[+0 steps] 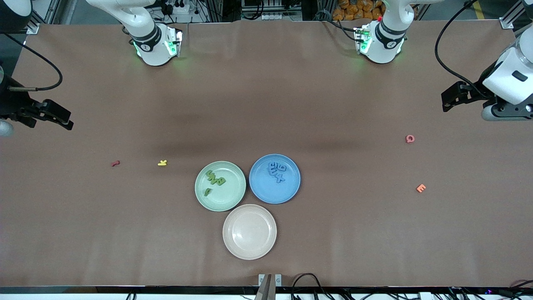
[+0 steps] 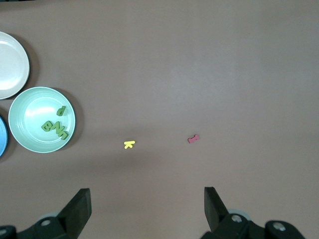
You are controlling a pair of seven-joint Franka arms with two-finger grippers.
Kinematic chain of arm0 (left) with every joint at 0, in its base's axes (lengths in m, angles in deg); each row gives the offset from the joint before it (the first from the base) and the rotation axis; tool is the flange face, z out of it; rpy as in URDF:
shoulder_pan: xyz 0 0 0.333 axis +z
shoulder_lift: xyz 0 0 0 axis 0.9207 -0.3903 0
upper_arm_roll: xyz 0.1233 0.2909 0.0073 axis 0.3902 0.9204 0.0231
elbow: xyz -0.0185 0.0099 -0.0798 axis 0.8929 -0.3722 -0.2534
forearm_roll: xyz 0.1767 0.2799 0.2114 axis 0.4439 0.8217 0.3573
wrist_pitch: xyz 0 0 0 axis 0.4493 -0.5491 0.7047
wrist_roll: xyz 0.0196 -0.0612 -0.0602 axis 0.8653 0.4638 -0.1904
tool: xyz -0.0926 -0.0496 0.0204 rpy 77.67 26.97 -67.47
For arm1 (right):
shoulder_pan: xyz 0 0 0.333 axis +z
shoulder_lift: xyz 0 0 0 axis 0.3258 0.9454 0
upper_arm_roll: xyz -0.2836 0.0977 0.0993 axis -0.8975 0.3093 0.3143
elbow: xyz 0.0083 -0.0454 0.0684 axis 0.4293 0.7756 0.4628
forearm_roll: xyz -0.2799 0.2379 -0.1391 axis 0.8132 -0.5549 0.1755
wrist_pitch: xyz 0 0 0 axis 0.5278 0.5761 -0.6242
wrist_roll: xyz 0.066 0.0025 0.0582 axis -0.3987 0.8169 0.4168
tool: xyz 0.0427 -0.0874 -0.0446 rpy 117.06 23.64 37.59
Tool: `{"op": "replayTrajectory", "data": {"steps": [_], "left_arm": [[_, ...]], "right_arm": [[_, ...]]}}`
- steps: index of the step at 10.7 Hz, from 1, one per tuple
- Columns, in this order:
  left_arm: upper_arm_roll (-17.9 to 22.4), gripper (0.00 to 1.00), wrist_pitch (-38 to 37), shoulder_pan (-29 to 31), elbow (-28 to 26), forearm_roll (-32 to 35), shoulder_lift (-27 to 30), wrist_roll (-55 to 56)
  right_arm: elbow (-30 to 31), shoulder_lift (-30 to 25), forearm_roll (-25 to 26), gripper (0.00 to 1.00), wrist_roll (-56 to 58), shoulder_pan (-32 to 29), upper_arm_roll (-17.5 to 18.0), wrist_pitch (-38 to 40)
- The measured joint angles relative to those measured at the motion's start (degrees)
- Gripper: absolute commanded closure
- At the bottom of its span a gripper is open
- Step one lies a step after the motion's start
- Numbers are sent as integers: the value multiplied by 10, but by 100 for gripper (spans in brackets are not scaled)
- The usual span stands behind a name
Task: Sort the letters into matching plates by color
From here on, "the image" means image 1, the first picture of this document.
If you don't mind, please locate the beige plate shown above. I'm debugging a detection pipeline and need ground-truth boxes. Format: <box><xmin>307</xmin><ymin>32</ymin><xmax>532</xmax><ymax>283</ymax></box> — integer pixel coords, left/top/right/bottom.
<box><xmin>222</xmin><ymin>204</ymin><xmax>277</xmax><ymax>260</ymax></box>

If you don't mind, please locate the black cable bundle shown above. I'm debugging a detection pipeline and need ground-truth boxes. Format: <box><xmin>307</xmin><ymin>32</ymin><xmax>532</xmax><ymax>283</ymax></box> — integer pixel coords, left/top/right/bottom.
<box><xmin>291</xmin><ymin>273</ymin><xmax>334</xmax><ymax>300</ymax></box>

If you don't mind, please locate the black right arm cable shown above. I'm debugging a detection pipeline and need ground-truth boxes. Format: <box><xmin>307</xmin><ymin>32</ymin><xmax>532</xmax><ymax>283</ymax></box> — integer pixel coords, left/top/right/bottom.
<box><xmin>4</xmin><ymin>33</ymin><xmax>63</xmax><ymax>91</ymax></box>

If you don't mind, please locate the blue plate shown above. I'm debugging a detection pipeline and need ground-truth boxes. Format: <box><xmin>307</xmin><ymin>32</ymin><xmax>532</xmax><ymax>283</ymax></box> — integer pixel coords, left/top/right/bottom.
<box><xmin>249</xmin><ymin>154</ymin><xmax>301</xmax><ymax>205</ymax></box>

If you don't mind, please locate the green plate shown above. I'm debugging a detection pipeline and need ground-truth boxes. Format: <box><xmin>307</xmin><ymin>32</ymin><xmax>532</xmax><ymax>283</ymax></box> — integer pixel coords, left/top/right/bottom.
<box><xmin>195</xmin><ymin>161</ymin><xmax>247</xmax><ymax>212</ymax></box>

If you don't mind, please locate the aluminium frame post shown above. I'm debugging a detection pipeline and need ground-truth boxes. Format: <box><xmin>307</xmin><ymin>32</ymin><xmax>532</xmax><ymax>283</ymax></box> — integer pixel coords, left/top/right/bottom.
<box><xmin>501</xmin><ymin>0</ymin><xmax>533</xmax><ymax>35</ymax></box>
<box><xmin>25</xmin><ymin>0</ymin><xmax>63</xmax><ymax>35</ymax></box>

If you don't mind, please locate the orange objects pile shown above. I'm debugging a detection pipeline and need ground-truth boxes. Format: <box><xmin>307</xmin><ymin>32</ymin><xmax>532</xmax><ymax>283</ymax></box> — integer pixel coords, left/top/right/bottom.
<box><xmin>333</xmin><ymin>0</ymin><xmax>386</xmax><ymax>21</ymax></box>

